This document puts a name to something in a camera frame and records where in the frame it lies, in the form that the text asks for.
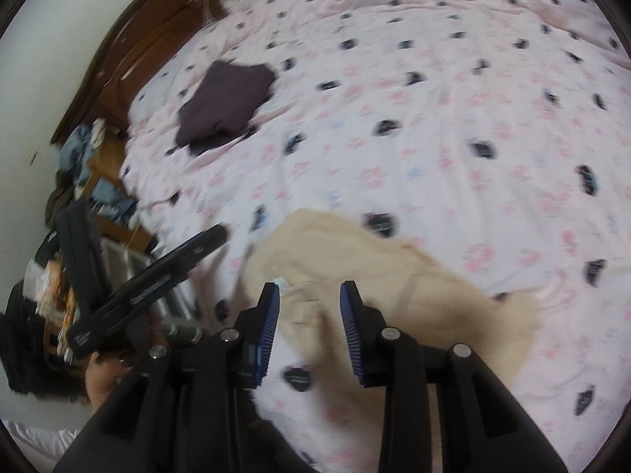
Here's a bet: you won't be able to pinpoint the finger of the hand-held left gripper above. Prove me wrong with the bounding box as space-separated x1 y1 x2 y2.
155 224 228 289

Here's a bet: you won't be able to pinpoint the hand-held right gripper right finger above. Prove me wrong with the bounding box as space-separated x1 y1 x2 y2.
340 281 568 473

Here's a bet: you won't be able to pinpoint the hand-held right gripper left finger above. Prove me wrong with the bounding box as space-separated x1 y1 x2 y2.
52 282 282 473

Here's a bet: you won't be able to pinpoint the beige knit pants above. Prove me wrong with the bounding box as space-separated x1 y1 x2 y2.
237 209 540 395

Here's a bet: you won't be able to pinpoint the blue clothes pile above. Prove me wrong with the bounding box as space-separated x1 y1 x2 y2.
56 118 139 227

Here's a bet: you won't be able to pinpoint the person's left hand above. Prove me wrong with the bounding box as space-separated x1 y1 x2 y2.
84 313 171 415

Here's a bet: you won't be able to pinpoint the orange white packets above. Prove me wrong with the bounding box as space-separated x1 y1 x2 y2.
27 256 80 360

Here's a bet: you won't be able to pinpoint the grey metal rack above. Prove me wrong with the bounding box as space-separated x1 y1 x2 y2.
101 241 208 350

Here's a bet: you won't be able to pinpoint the dark purple folded garment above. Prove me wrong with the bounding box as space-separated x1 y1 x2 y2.
176 60 277 156

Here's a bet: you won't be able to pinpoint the dark wooden headboard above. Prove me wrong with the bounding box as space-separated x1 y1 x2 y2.
52 0 297 146

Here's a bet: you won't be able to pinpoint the pink cat print quilt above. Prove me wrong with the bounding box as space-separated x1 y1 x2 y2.
121 0 631 473

